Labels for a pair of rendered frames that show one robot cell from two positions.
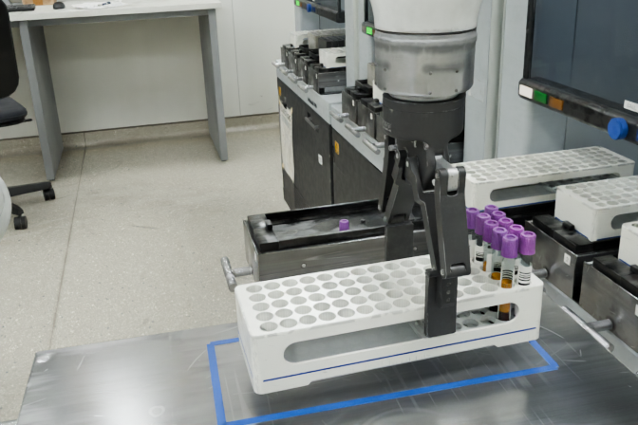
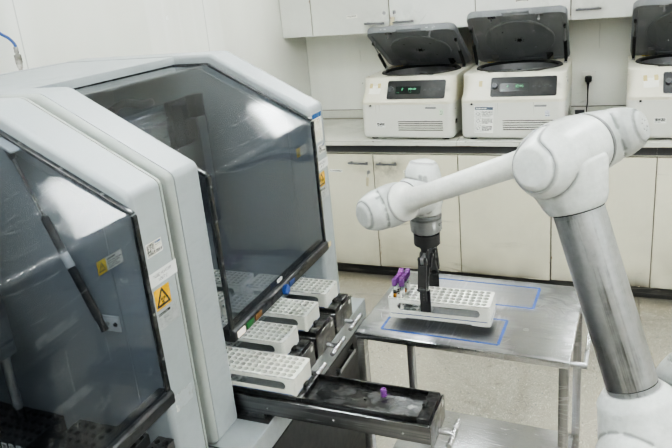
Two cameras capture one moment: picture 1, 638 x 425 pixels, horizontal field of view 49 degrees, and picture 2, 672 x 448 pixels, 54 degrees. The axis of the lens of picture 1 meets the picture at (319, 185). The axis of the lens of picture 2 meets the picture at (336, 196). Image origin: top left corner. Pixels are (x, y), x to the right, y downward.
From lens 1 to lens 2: 2.35 m
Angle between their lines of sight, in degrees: 127
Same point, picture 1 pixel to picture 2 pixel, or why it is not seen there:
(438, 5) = not seen: hidden behind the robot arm
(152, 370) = (523, 342)
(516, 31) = (209, 316)
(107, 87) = not seen: outside the picture
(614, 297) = (326, 332)
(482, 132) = (198, 417)
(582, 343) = (379, 309)
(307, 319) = (474, 294)
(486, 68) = (190, 369)
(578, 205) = (292, 334)
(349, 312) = (460, 292)
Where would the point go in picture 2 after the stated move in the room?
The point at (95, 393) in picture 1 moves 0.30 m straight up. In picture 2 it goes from (545, 340) to (546, 238)
